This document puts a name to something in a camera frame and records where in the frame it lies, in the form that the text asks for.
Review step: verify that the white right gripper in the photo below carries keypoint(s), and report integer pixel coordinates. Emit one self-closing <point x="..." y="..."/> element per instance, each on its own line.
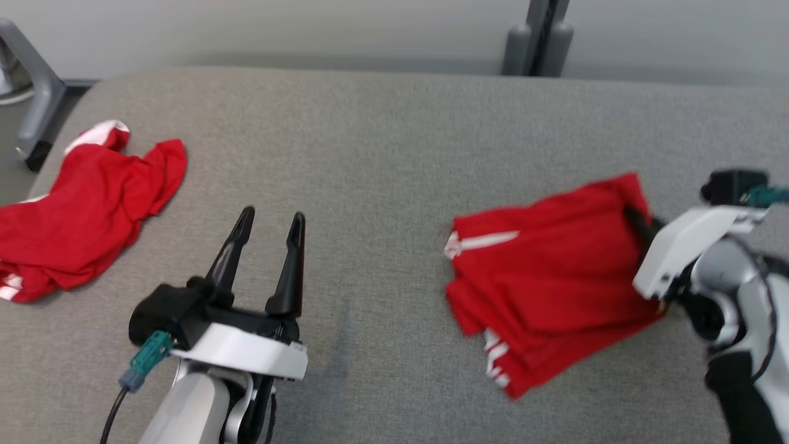
<point x="684" y="240"/>

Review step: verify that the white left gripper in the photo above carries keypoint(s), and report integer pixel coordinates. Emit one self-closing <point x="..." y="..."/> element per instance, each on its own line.
<point x="246" y="351"/>

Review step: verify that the red basketball jersey number 23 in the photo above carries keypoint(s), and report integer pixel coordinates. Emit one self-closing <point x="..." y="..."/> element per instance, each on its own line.
<point x="555" y="271"/>

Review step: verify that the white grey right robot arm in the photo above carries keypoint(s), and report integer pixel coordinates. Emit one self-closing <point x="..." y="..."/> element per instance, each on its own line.
<point x="721" y="271"/>

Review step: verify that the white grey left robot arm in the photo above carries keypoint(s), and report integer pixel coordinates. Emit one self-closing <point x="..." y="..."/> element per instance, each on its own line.
<point x="185" y="407"/>

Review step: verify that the red shorts with white trim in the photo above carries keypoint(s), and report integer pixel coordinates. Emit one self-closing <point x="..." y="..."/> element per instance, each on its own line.
<point x="80" y="216"/>

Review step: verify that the grey chair base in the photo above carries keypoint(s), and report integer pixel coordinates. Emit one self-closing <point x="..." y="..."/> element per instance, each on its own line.
<point x="46" y="98"/>

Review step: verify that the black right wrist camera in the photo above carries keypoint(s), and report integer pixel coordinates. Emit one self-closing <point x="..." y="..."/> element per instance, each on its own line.
<point x="730" y="185"/>

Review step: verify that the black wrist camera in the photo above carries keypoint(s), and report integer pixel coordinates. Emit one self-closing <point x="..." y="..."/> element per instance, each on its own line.
<point x="730" y="185"/>
<point x="160" y="311"/>

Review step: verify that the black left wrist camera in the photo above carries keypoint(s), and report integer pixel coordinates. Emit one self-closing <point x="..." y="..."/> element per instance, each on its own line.
<point x="160" y="311"/>

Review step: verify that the teal right camera connector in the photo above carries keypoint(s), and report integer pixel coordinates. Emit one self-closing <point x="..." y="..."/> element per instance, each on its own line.
<point x="767" y="196"/>

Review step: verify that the teal camera connector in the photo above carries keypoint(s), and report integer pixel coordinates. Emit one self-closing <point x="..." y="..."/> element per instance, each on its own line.
<point x="148" y="357"/>
<point x="767" y="196"/>

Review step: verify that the teal left camera connector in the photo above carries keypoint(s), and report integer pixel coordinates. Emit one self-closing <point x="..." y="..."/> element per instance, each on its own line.
<point x="148" y="357"/>

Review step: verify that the grey partition joint post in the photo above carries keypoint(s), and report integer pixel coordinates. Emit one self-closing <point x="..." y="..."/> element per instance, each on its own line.
<point x="516" y="52"/>

